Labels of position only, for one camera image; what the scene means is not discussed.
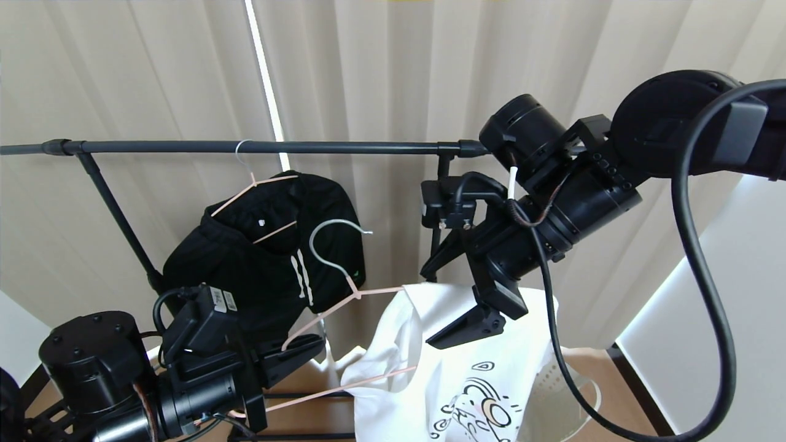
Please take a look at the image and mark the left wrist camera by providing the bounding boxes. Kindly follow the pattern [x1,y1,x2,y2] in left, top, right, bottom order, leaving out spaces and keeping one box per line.
[161,284,241,369]

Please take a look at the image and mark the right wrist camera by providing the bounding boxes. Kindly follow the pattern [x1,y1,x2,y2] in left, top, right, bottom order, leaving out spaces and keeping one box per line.
[421,172,510,231]

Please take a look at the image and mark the black shorts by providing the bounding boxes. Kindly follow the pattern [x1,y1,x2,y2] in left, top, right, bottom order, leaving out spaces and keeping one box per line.
[163,172,367,351]

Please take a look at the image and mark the white garment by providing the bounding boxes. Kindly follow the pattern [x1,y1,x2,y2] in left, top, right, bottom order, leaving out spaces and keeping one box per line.
[341,282,559,442]

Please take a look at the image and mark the black clothes rack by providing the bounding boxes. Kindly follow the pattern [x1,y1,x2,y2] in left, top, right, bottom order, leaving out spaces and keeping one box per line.
[0,139,492,442]

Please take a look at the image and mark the pink clothes hanger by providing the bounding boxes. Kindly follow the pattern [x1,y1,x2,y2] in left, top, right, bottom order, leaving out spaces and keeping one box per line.
[211,141,300,246]
[230,219,418,418]

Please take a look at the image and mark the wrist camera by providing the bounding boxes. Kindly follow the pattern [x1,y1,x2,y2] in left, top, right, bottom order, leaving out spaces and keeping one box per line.
[161,284,241,369]
[421,172,510,231]

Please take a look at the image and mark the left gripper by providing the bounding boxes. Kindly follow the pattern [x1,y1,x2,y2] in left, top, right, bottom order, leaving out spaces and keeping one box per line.
[154,344,268,433]

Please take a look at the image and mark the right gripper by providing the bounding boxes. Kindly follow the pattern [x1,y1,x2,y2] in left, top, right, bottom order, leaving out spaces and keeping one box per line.
[421,178,642,351]

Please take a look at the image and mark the beige curtain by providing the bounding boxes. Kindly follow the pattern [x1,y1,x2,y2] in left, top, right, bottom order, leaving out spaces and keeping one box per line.
[0,0,786,369]

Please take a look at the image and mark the white laundry basket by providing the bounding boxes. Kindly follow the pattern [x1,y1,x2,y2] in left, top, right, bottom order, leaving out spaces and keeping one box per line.
[519,359,602,442]

